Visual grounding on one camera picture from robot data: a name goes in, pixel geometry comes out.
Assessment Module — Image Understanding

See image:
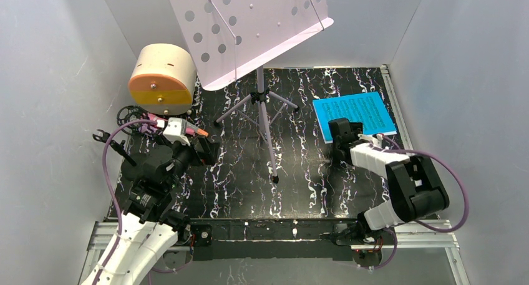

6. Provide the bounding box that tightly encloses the black round-base desktop mic stand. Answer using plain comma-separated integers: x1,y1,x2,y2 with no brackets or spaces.
92,129,157,185

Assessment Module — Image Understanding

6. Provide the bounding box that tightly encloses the purple tripod music stand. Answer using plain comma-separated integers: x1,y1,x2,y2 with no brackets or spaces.
163,0,335,185

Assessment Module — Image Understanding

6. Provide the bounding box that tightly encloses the blue sheet music page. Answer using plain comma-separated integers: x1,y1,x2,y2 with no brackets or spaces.
313,92,397,143

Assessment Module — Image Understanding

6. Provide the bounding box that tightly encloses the pink microphone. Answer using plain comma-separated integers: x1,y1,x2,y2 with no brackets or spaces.
147,113,168,129

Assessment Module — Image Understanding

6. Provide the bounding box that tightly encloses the white sheet music book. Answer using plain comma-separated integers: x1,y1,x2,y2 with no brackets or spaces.
346,132,398,143

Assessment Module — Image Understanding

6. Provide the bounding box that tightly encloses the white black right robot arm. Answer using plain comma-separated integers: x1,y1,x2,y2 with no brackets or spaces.
328,118,450,245

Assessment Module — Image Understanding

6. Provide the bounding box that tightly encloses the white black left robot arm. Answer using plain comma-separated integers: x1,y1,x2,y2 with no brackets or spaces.
83,135,221,284

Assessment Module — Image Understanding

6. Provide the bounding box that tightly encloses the beige orange drawer cabinet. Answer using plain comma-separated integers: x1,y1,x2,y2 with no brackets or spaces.
128,43,197,116

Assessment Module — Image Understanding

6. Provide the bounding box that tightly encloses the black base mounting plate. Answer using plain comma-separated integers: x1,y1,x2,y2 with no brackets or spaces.
182,218,397,263

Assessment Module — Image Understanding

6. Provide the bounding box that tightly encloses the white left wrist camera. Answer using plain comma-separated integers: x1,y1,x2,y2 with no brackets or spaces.
162,117,195,146

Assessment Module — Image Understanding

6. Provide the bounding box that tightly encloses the aluminium frame rail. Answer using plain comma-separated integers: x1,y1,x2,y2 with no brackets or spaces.
85,68,450,284

